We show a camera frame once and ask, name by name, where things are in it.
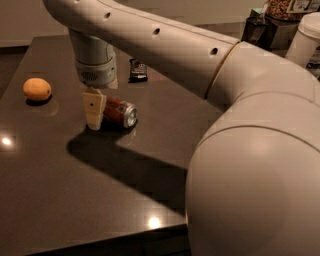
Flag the jar of nuts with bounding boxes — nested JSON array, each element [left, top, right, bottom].
[[266, 0, 303, 21]]

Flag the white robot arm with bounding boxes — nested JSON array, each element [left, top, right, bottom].
[[43, 0, 320, 256]]

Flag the orange fruit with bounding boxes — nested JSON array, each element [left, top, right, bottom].
[[23, 78, 52, 101]]

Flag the dark box on counter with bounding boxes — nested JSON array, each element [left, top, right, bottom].
[[252, 16, 299, 50]]

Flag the black mesh pen cup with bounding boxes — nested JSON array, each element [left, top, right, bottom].
[[242, 17, 269, 46]]

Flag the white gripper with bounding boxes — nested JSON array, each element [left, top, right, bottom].
[[69, 30, 118, 131]]

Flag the black snack packet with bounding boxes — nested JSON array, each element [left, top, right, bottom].
[[129, 58, 148, 83]]

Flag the white plastic canister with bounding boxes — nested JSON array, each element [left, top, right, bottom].
[[285, 12, 320, 79]]

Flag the red coke can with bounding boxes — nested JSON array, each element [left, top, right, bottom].
[[103, 96, 137, 128]]

